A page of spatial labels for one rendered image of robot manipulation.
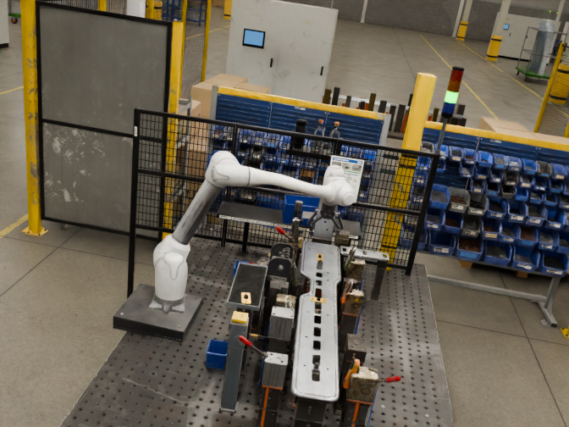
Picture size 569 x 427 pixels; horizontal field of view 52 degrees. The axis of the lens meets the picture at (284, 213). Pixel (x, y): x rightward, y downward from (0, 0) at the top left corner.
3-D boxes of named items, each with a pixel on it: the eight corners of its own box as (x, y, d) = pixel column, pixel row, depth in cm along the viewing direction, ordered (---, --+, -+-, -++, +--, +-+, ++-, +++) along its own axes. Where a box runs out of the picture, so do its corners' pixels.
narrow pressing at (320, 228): (331, 240, 352) (341, 187, 339) (312, 237, 352) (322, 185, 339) (331, 239, 352) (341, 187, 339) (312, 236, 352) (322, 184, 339)
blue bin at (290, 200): (331, 228, 361) (334, 208, 356) (283, 223, 357) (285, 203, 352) (328, 217, 376) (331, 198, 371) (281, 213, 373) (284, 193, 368)
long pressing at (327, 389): (345, 404, 219) (346, 401, 219) (287, 395, 220) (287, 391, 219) (339, 246, 347) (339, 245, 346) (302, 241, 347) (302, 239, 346)
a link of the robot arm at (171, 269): (155, 301, 297) (158, 263, 289) (152, 283, 313) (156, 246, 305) (186, 301, 302) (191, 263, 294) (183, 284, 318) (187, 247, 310)
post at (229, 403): (235, 413, 248) (247, 326, 231) (218, 410, 248) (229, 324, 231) (238, 401, 255) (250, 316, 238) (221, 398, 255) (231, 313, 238)
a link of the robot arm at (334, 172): (318, 189, 316) (326, 198, 304) (323, 162, 310) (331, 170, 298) (337, 189, 319) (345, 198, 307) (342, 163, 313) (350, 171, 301)
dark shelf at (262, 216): (360, 240, 357) (361, 235, 356) (216, 218, 358) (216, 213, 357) (358, 225, 377) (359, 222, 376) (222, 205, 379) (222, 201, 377)
